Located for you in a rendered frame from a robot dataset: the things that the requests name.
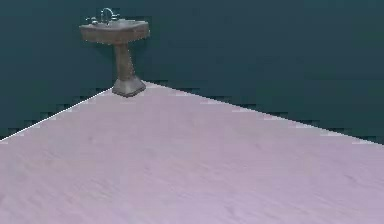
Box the silver sink faucet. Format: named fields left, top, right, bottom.
left=85, top=7, right=121, bottom=26

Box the brown pedestal sink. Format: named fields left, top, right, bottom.
left=78, top=18, right=151, bottom=99

